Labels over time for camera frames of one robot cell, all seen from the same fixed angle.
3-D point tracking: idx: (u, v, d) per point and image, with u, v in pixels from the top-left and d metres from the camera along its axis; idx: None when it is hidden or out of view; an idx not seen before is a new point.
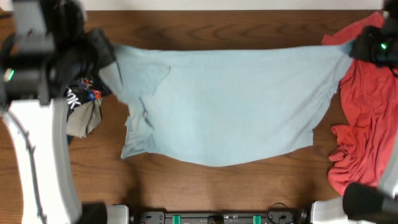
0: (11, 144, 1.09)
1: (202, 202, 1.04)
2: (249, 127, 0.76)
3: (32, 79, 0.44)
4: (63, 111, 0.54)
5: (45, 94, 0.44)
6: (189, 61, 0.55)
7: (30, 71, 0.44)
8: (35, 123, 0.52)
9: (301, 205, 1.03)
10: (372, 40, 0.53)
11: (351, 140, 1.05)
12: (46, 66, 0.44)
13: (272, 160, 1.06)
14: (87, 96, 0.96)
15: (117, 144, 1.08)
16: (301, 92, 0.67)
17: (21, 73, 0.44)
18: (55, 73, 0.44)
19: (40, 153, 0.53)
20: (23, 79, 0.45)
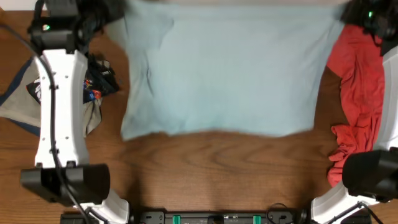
0: (12, 144, 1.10)
1: (202, 203, 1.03)
2: (226, 97, 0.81)
3: (62, 37, 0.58)
4: (84, 65, 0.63)
5: (78, 56, 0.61)
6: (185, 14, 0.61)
7: (60, 30, 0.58)
8: (60, 66, 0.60)
9: (301, 205, 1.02)
10: (362, 7, 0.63)
11: (351, 140, 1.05)
12: (74, 27, 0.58)
13: (271, 159, 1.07)
14: (87, 96, 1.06)
15: (117, 144, 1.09)
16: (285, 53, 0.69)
17: (53, 33, 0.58)
18: (81, 33, 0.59)
19: (61, 93, 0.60)
20: (55, 37, 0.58)
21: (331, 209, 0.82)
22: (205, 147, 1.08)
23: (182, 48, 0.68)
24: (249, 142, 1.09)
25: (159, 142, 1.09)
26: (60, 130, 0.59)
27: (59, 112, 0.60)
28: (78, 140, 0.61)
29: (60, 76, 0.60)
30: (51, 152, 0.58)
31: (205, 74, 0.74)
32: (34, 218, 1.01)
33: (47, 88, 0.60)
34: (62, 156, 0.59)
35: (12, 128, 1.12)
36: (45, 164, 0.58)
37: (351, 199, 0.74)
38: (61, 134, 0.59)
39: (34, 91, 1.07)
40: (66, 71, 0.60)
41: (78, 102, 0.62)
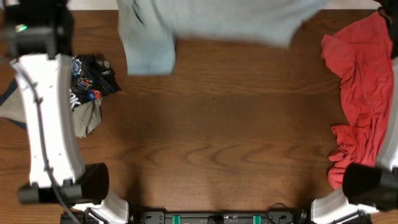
0: (12, 144, 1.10)
1: (202, 203, 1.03)
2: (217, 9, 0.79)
3: (41, 35, 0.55)
4: (68, 67, 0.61)
5: (54, 51, 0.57)
6: None
7: (38, 28, 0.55)
8: (41, 75, 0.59)
9: (301, 205, 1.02)
10: None
11: (351, 140, 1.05)
12: (55, 23, 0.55)
13: (272, 159, 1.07)
14: (87, 95, 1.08)
15: (117, 144, 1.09)
16: None
17: (30, 29, 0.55)
18: (61, 28, 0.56)
19: (47, 104, 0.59)
20: (34, 36, 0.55)
21: (331, 213, 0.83)
22: (205, 147, 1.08)
23: None
24: (249, 142, 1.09)
25: (159, 142, 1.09)
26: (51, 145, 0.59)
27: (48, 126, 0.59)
28: (71, 152, 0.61)
29: (44, 87, 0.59)
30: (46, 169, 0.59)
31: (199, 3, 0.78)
32: (35, 218, 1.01)
33: (31, 101, 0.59)
34: (57, 172, 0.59)
35: (12, 128, 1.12)
36: (41, 182, 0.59)
37: (351, 207, 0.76)
38: (52, 152, 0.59)
39: None
40: (49, 78, 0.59)
41: (66, 111, 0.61)
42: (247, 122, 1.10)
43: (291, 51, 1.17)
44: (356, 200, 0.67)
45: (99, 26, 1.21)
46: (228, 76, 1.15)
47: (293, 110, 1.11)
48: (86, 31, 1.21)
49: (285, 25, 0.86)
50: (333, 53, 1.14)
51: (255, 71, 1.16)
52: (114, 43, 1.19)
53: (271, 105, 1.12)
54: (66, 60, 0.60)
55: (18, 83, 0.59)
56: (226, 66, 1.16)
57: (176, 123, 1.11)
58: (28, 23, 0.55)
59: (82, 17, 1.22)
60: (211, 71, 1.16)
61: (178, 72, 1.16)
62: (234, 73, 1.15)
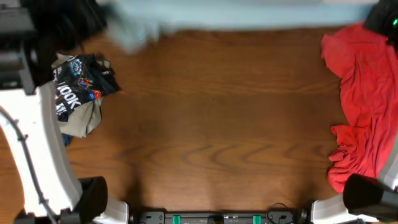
0: None
1: (202, 202, 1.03)
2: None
3: (9, 61, 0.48)
4: (51, 95, 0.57)
5: (30, 82, 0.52)
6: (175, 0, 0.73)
7: (5, 52, 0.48)
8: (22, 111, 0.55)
9: (301, 205, 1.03)
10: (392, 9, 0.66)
11: (351, 140, 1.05)
12: (27, 48, 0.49)
13: (271, 159, 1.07)
14: (87, 95, 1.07)
15: (117, 144, 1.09)
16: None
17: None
18: (35, 54, 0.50)
19: (32, 140, 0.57)
20: (0, 61, 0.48)
21: (331, 218, 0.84)
22: (205, 147, 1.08)
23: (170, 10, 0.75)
24: (249, 142, 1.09)
25: (159, 142, 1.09)
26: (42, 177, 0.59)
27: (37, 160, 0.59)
28: (63, 179, 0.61)
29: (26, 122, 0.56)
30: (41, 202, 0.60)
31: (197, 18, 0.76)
32: None
33: (15, 140, 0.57)
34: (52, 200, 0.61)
35: None
36: (38, 213, 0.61)
37: (350, 214, 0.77)
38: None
39: None
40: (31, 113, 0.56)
41: (55, 146, 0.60)
42: (247, 122, 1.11)
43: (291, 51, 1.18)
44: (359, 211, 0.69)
45: None
46: (227, 76, 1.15)
47: (293, 110, 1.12)
48: None
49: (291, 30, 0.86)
50: (333, 53, 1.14)
51: (255, 71, 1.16)
52: None
53: (271, 104, 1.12)
54: (28, 81, 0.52)
55: None
56: (226, 66, 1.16)
57: (176, 123, 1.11)
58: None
59: None
60: (211, 71, 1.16)
61: (178, 72, 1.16)
62: (234, 73, 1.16)
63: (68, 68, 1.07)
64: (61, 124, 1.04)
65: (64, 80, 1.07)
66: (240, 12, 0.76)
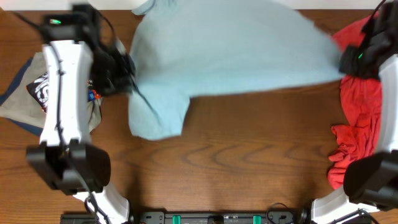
0: (12, 144, 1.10)
1: (202, 203, 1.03)
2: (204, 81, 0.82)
3: (69, 35, 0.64)
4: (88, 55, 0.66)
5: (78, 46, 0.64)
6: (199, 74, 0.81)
7: (67, 25, 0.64)
8: (65, 55, 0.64)
9: (301, 205, 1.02)
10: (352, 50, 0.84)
11: (351, 140, 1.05)
12: (82, 22, 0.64)
13: (271, 159, 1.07)
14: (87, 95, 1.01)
15: (117, 144, 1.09)
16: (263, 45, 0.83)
17: (64, 22, 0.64)
18: (87, 28, 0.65)
19: (67, 77, 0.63)
20: (62, 32, 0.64)
21: (331, 213, 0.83)
22: (205, 147, 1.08)
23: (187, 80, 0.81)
24: (249, 142, 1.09)
25: (159, 142, 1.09)
26: (64, 110, 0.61)
27: (64, 97, 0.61)
28: (81, 121, 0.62)
29: (67, 63, 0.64)
30: (56, 129, 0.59)
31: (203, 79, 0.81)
32: (34, 218, 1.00)
33: (55, 73, 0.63)
34: (66, 132, 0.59)
35: (12, 128, 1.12)
36: (49, 142, 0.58)
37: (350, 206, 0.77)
38: (66, 114, 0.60)
39: (34, 91, 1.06)
40: (72, 56, 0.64)
41: (83, 92, 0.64)
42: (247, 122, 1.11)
43: None
44: (366, 195, 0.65)
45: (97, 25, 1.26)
46: None
47: (291, 110, 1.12)
48: None
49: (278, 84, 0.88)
50: None
51: None
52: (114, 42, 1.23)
53: (270, 105, 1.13)
54: (86, 48, 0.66)
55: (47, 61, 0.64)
56: None
57: None
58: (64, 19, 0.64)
59: None
60: None
61: None
62: None
63: None
64: None
65: None
66: (237, 81, 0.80)
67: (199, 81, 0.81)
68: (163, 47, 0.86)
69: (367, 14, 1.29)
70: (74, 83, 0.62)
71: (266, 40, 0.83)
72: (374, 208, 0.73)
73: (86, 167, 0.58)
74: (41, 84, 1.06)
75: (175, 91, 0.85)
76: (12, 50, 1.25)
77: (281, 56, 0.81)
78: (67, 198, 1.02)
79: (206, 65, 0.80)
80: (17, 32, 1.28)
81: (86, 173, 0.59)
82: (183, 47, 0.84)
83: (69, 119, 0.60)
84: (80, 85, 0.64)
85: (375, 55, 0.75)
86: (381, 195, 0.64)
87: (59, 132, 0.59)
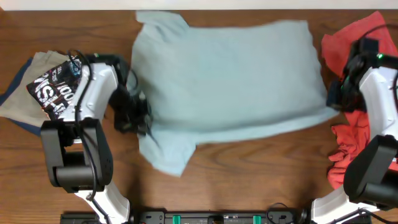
0: (12, 144, 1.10)
1: (202, 203, 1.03)
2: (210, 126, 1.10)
3: (104, 62, 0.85)
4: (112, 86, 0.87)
5: (105, 76, 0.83)
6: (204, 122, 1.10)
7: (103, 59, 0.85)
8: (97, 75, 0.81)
9: (301, 205, 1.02)
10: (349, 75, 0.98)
11: (351, 140, 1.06)
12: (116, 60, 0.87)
13: (271, 159, 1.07)
14: None
15: (117, 144, 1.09)
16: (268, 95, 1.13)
17: (104, 55, 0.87)
18: (118, 65, 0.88)
19: (93, 86, 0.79)
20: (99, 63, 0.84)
21: (331, 211, 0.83)
22: (205, 147, 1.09)
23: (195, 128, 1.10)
24: (249, 142, 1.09)
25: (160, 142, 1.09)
26: (86, 98, 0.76)
27: (88, 93, 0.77)
28: (96, 111, 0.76)
29: (97, 74, 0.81)
30: (74, 111, 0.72)
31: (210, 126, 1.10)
32: (34, 218, 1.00)
33: (85, 80, 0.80)
34: (83, 112, 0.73)
35: (12, 128, 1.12)
36: (66, 119, 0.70)
37: (351, 206, 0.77)
38: (84, 101, 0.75)
39: (34, 91, 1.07)
40: (102, 78, 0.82)
41: (101, 102, 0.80)
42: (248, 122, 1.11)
43: None
44: (367, 193, 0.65)
45: (98, 26, 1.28)
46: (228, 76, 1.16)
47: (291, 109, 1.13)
48: (86, 31, 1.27)
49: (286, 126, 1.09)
50: (333, 50, 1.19)
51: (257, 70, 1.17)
52: (114, 42, 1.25)
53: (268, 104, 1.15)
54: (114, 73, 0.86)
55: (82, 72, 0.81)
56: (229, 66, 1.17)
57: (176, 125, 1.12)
58: (104, 56, 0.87)
59: (82, 18, 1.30)
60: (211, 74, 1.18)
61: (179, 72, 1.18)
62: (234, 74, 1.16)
63: (68, 68, 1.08)
64: None
65: (64, 80, 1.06)
66: (239, 130, 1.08)
67: (205, 117, 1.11)
68: (173, 88, 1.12)
69: (367, 14, 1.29)
70: (98, 86, 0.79)
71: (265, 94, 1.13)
72: (375, 207, 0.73)
73: (94, 144, 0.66)
74: (40, 83, 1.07)
75: (186, 132, 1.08)
76: (12, 50, 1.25)
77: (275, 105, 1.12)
78: (68, 197, 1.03)
79: (214, 117, 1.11)
80: (17, 32, 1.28)
81: (92, 154, 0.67)
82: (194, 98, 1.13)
83: (87, 105, 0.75)
84: (101, 92, 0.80)
85: (354, 74, 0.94)
86: (384, 191, 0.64)
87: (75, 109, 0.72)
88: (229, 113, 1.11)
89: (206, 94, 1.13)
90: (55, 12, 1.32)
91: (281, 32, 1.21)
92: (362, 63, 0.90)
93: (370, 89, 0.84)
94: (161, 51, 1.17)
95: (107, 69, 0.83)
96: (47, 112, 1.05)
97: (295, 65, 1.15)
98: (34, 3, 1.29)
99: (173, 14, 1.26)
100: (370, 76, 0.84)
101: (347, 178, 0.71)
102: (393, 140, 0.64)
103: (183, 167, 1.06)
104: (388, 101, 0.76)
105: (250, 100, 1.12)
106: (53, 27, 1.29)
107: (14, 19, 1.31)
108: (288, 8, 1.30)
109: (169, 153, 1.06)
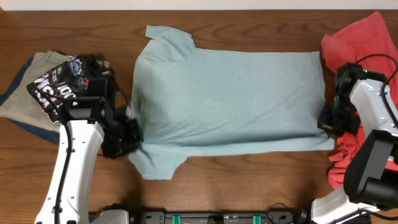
0: (12, 144, 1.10)
1: (202, 203, 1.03)
2: (204, 138, 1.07)
3: (85, 116, 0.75)
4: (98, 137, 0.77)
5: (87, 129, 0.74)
6: (198, 136, 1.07)
7: (86, 108, 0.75)
8: (79, 135, 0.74)
9: (301, 205, 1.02)
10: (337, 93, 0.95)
11: (351, 140, 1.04)
12: (100, 108, 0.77)
13: (271, 160, 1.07)
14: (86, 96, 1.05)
15: None
16: (267, 112, 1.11)
17: (84, 102, 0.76)
18: (103, 111, 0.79)
19: (74, 159, 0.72)
20: (80, 113, 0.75)
21: (331, 211, 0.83)
22: None
23: (188, 140, 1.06)
24: None
25: None
26: (66, 190, 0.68)
27: (68, 182, 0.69)
28: (80, 202, 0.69)
29: (77, 143, 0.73)
30: (53, 211, 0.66)
31: (204, 138, 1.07)
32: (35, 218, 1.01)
33: (64, 152, 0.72)
34: (63, 214, 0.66)
35: (12, 127, 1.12)
36: (45, 223, 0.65)
37: (351, 206, 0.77)
38: (64, 195, 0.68)
39: (34, 91, 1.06)
40: (84, 134, 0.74)
41: (86, 178, 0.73)
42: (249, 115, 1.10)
43: (288, 50, 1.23)
44: (367, 192, 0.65)
45: (99, 26, 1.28)
46: (224, 89, 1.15)
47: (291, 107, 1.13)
48: (86, 31, 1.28)
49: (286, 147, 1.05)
50: (333, 51, 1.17)
51: (257, 71, 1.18)
52: (114, 42, 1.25)
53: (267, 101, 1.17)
54: (99, 128, 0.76)
55: (60, 137, 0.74)
56: (227, 74, 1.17)
57: None
58: (84, 102, 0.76)
59: (82, 18, 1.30)
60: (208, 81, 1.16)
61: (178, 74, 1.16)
62: (233, 86, 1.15)
63: (68, 68, 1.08)
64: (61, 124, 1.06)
65: (64, 80, 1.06)
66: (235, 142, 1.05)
67: (201, 130, 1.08)
68: (170, 102, 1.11)
69: (365, 14, 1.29)
70: (80, 162, 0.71)
71: (264, 110, 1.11)
72: (375, 208, 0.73)
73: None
74: (40, 84, 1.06)
75: (180, 145, 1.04)
76: (12, 51, 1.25)
77: (272, 125, 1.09)
78: None
79: (208, 131, 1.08)
80: (16, 32, 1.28)
81: None
82: (190, 111, 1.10)
83: (68, 200, 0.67)
84: (84, 167, 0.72)
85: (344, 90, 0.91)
86: (384, 192, 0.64)
87: (55, 205, 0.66)
88: (225, 128, 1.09)
89: (204, 109, 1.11)
90: (55, 12, 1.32)
91: (287, 59, 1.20)
92: (351, 78, 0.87)
93: (359, 99, 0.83)
94: (163, 70, 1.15)
95: (87, 127, 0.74)
96: (47, 112, 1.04)
97: (298, 94, 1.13)
98: (34, 4, 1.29)
99: (186, 34, 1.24)
100: (359, 86, 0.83)
101: (346, 180, 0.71)
102: (388, 135, 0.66)
103: (172, 170, 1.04)
104: (380, 107, 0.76)
105: (248, 116, 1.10)
106: (53, 27, 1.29)
107: (13, 19, 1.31)
108: (288, 8, 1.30)
109: (160, 162, 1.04)
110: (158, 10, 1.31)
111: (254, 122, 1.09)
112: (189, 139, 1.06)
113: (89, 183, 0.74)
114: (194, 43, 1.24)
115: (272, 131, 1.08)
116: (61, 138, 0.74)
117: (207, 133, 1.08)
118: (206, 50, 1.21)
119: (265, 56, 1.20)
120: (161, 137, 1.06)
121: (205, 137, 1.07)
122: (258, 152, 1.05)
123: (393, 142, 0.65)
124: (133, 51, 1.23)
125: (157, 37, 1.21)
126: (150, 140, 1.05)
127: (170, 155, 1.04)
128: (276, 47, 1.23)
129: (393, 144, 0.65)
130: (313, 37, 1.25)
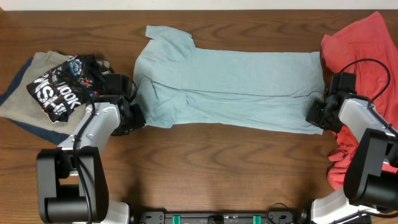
0: (12, 144, 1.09)
1: (202, 203, 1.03)
2: (203, 98, 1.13)
3: (109, 101, 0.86)
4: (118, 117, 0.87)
5: (107, 106, 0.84)
6: (198, 96, 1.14)
7: (109, 98, 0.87)
8: (102, 107, 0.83)
9: (301, 205, 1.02)
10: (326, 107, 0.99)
11: (351, 140, 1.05)
12: (119, 103, 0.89)
13: (271, 159, 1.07)
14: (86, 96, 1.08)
15: (117, 144, 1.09)
16: (265, 79, 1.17)
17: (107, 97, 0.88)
18: (122, 106, 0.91)
19: (97, 118, 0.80)
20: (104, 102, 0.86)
21: (331, 212, 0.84)
22: (205, 147, 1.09)
23: (186, 103, 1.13)
24: (249, 142, 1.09)
25: (159, 142, 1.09)
26: (86, 129, 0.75)
27: (90, 126, 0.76)
28: (96, 142, 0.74)
29: (101, 111, 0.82)
30: (73, 140, 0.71)
31: (203, 98, 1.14)
32: (35, 217, 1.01)
33: (88, 114, 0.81)
34: (83, 143, 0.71)
35: (12, 127, 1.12)
36: (64, 147, 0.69)
37: (351, 207, 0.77)
38: (84, 132, 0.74)
39: (34, 91, 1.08)
40: (107, 107, 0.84)
41: (103, 133, 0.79)
42: (245, 83, 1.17)
43: (287, 50, 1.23)
44: (369, 191, 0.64)
45: (98, 26, 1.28)
46: (223, 65, 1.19)
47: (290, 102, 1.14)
48: (86, 31, 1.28)
49: (282, 112, 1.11)
50: None
51: (256, 71, 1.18)
52: (114, 42, 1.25)
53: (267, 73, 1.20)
54: (117, 110, 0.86)
55: (87, 108, 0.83)
56: (225, 69, 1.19)
57: (176, 133, 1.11)
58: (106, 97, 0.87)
59: (82, 18, 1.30)
60: (208, 56, 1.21)
61: (176, 73, 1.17)
62: (231, 58, 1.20)
63: (68, 68, 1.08)
64: (62, 124, 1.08)
65: (64, 80, 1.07)
66: (232, 105, 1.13)
67: (203, 93, 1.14)
68: (172, 73, 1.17)
69: (366, 15, 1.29)
70: (102, 121, 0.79)
71: (262, 79, 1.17)
72: (375, 209, 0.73)
73: (90, 177, 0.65)
74: (40, 83, 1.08)
75: (181, 104, 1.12)
76: (12, 51, 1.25)
77: (271, 91, 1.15)
78: None
79: (208, 95, 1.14)
80: (17, 32, 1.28)
81: (89, 190, 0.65)
82: (191, 80, 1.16)
83: (87, 135, 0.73)
84: (104, 126, 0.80)
85: (331, 111, 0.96)
86: (384, 193, 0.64)
87: (75, 138, 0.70)
88: (223, 93, 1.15)
89: (204, 76, 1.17)
90: (55, 12, 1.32)
91: (288, 59, 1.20)
92: (337, 101, 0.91)
93: (349, 116, 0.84)
94: (164, 70, 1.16)
95: (111, 106, 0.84)
96: (47, 112, 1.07)
97: (295, 73, 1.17)
98: (33, 4, 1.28)
99: (186, 34, 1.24)
100: (347, 105, 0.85)
101: (346, 181, 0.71)
102: (380, 132, 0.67)
103: (173, 119, 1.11)
104: (370, 115, 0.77)
105: (246, 85, 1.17)
106: (53, 27, 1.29)
107: (13, 18, 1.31)
108: (288, 9, 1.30)
109: (161, 109, 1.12)
110: (158, 10, 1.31)
111: (252, 89, 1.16)
112: (190, 99, 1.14)
113: (104, 143, 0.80)
114: (194, 43, 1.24)
115: (270, 96, 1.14)
116: (87, 107, 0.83)
117: (207, 94, 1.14)
118: (206, 50, 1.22)
119: (265, 56, 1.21)
120: (161, 99, 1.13)
121: (205, 97, 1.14)
122: (256, 114, 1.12)
123: (388, 140, 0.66)
124: (134, 51, 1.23)
125: (155, 37, 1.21)
126: (161, 95, 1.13)
127: (173, 111, 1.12)
128: (275, 47, 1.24)
129: (388, 142, 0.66)
130: (312, 37, 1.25)
